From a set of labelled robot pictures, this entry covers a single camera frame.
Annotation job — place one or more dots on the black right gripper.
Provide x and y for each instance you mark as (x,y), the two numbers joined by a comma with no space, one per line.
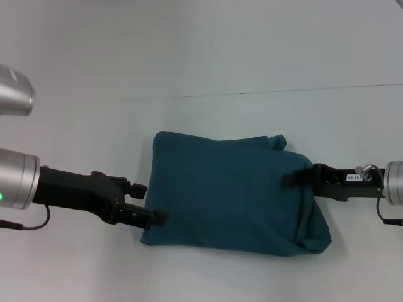
(346,184)

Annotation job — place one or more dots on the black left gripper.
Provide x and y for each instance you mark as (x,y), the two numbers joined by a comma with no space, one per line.
(78,192)

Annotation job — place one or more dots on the blue t-shirt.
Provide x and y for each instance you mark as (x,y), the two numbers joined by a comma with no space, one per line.
(226,195)

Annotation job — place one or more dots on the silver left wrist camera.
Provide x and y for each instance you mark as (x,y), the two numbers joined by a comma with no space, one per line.
(15,94)

